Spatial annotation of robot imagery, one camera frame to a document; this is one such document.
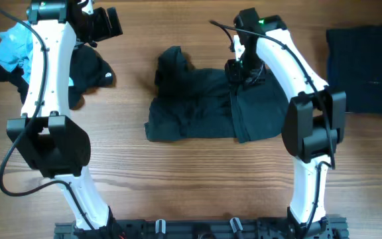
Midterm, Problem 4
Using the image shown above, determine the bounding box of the dark green t-shirt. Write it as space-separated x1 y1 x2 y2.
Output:
145 46 288 143

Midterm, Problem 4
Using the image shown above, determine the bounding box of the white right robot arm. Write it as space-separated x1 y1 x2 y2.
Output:
225 8 346 238

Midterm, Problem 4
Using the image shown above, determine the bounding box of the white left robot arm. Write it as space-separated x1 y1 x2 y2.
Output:
7 0 125 238

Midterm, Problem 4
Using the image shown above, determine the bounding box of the black garment with logo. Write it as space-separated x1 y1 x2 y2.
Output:
0 46 114 110

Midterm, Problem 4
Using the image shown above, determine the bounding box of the light blue crumpled garment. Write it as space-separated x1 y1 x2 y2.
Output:
0 23 76 92

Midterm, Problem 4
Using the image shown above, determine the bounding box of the folded dark navy garment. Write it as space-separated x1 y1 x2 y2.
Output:
326 25 382 114

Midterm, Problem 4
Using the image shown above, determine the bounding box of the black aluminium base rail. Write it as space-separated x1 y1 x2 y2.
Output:
54 216 350 239

